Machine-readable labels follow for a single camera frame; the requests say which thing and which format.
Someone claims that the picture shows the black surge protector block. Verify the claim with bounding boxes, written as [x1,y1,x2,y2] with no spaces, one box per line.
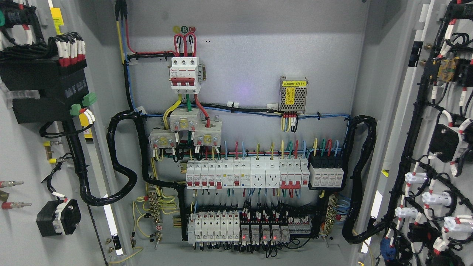
[309,155,345,191]

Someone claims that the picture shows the black digital power meter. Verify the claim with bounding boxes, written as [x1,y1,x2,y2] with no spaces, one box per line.
[1,32,97,124]

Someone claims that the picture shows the white current transformers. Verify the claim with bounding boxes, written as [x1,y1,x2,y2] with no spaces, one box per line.
[149,108,222,150]

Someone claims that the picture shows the red main circuit breaker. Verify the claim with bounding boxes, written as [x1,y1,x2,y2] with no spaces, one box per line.
[169,56,201,94]

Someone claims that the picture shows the metal mesh power supply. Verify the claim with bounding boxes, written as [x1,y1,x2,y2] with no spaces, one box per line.
[278,76,309,113]

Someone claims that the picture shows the white breaker row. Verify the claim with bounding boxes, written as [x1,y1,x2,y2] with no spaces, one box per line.
[186,156,310,189]

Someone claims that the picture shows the black left cable conduit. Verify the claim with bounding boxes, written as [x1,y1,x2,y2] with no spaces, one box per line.
[65,110,187,207]

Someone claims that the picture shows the relay and terminal row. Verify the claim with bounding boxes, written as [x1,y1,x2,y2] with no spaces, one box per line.
[187,201,314,251]

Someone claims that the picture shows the grey cabinet door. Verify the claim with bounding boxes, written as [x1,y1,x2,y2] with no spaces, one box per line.
[1,0,132,266]
[344,0,472,266]

